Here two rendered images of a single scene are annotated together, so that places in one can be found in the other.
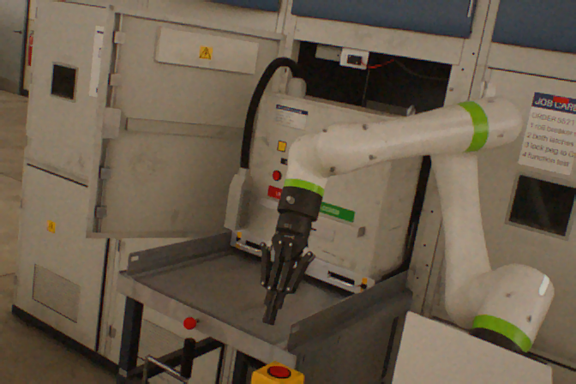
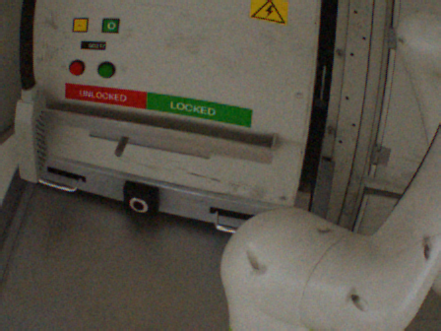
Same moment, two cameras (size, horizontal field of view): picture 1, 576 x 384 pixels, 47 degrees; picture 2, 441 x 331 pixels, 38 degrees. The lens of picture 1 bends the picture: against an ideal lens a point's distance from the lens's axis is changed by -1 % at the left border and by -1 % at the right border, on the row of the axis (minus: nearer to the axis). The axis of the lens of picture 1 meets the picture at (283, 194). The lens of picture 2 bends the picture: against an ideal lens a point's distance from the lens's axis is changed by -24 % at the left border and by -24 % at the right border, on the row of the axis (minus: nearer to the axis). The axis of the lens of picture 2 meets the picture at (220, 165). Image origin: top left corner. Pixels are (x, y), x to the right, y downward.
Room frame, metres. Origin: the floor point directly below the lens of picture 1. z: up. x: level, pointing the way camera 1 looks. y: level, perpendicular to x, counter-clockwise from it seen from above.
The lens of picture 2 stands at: (1.09, 0.19, 1.85)
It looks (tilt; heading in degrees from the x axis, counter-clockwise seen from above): 43 degrees down; 336
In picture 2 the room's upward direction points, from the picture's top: 6 degrees clockwise
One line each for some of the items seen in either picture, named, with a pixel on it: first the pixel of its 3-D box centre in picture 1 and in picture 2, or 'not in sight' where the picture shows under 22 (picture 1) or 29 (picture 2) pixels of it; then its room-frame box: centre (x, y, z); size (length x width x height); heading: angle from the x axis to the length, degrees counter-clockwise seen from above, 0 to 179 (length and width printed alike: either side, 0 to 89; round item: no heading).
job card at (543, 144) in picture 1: (552, 133); not in sight; (1.83, -0.70, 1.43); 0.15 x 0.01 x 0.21; 57
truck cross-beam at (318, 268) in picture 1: (301, 260); (146, 184); (2.00, -0.09, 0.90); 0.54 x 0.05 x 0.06; 57
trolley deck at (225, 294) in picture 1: (273, 291); (129, 269); (1.88, -0.01, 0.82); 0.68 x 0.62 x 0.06; 147
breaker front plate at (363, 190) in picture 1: (312, 183); (148, 70); (1.99, -0.08, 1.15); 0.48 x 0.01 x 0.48; 57
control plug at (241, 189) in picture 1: (240, 201); (31, 132); (2.05, 0.13, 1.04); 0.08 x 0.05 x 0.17; 147
